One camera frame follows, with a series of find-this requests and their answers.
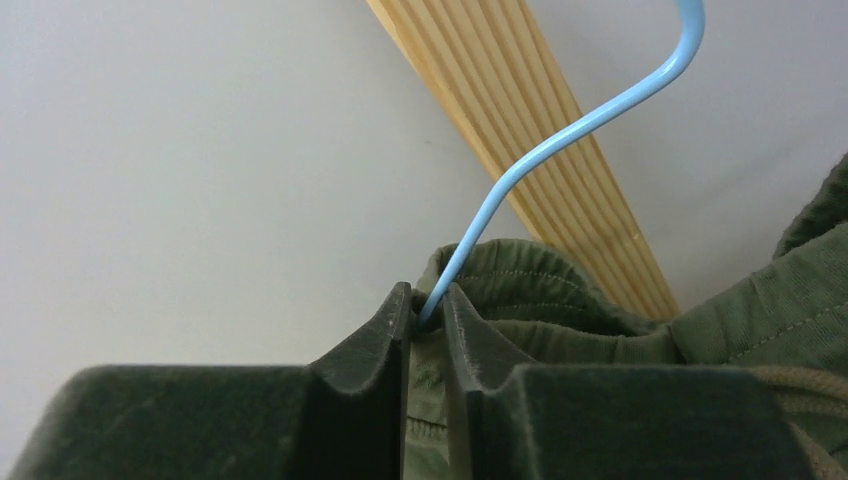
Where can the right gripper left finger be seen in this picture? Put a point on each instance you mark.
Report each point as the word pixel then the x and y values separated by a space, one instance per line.
pixel 342 416

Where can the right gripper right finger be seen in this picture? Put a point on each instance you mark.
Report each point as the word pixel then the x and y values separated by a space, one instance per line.
pixel 510 417

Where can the olive green shorts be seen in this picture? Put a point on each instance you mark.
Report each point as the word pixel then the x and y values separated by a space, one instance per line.
pixel 785 323

